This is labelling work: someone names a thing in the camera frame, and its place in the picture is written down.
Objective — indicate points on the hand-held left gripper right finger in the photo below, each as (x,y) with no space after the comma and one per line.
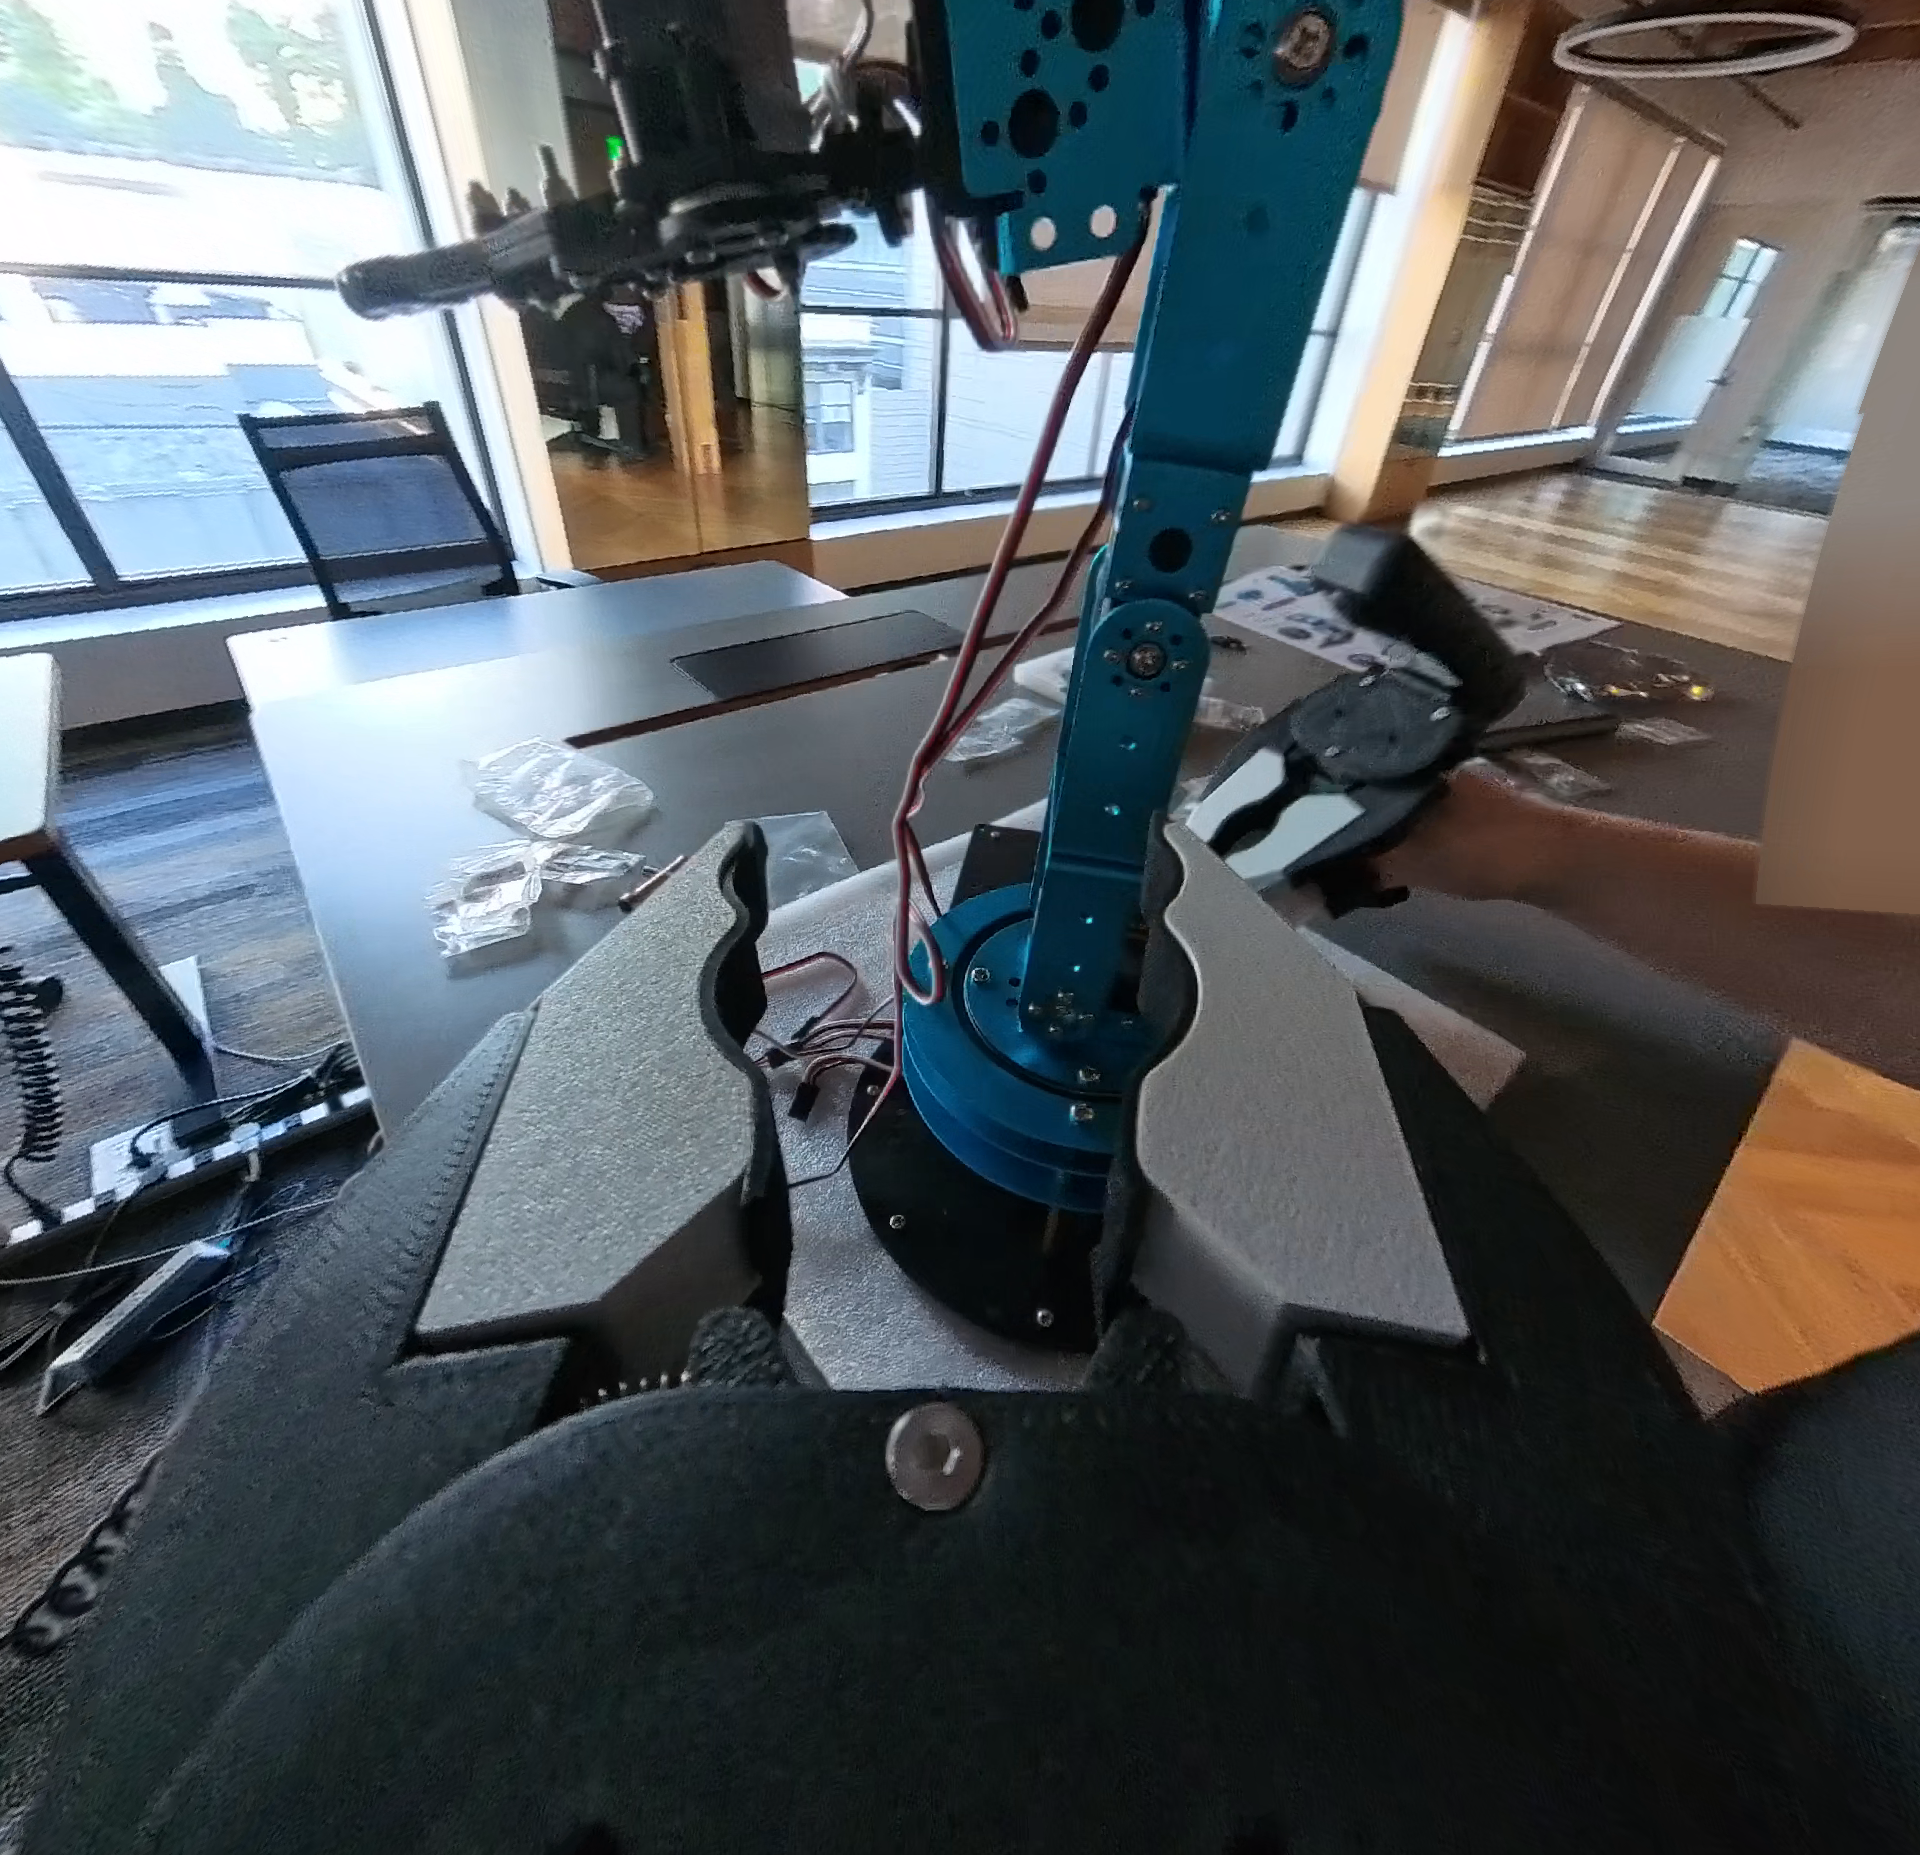
(1290,1135)

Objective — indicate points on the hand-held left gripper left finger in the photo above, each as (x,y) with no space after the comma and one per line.
(600,1135)

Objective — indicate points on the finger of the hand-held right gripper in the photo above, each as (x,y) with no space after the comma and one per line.
(1321,832)
(1253,802)

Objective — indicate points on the black triangular base plate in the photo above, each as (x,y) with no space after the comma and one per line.
(961,1225)

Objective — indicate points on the blue toy robot arm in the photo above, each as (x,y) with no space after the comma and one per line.
(1155,384)

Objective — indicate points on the dark grey desk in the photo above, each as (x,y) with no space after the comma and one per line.
(374,866)

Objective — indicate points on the printed instruction booklet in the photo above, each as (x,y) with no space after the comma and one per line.
(1274,618)

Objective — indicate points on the person's black clothing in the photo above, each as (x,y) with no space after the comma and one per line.
(1574,1076)

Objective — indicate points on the white foam sheet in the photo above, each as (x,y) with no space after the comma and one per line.
(854,1329)

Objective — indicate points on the white power strip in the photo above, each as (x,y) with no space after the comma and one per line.
(225,1135)

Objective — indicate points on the beige roller blind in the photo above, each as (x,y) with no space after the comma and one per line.
(1590,264)

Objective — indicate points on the grey pen-shaped device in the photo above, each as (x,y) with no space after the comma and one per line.
(134,1323)

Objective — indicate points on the black mesh chair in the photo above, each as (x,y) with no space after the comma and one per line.
(374,504)

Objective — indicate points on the large glass window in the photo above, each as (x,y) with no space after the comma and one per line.
(151,310)

